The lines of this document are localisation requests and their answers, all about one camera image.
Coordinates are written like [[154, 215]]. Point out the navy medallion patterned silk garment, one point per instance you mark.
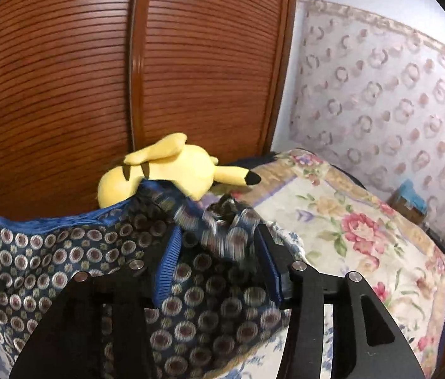
[[101, 241]]

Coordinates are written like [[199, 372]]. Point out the floral quilted bedspread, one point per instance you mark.
[[339, 226]]

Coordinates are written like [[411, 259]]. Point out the yellow plush toy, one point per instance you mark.
[[189, 167]]

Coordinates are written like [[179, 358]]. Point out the blue white floral sheet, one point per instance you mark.
[[285, 354]]

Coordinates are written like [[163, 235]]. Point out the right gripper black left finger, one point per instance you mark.
[[67, 343]]

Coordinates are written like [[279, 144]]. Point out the brown louvered wardrobe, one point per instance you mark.
[[84, 82]]

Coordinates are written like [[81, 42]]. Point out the pink circle patterned curtain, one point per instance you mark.
[[370, 97]]

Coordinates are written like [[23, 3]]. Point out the teal item by curtain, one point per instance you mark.
[[408, 203]]

